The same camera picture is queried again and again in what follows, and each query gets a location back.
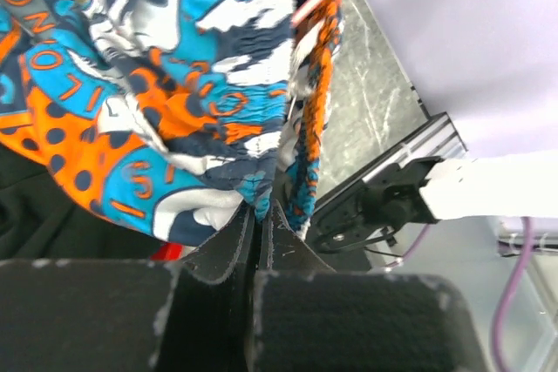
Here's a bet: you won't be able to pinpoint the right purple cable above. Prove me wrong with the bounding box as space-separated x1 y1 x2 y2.
400 214 535 372

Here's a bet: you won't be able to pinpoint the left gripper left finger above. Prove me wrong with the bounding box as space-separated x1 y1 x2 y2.
1 207 253 371

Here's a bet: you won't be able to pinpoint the red plastic tray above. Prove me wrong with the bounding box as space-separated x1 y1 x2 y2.
149 243 196 261

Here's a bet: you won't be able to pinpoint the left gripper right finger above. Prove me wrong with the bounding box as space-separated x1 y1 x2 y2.
252 203 484 371

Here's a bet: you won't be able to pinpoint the orange blue patterned shorts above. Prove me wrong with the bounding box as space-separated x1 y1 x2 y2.
1 0 344 246

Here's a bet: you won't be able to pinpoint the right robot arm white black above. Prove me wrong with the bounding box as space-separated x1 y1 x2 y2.
313 152 557 254

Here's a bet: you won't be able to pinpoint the black garment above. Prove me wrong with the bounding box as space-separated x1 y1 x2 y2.
1 146 162 260

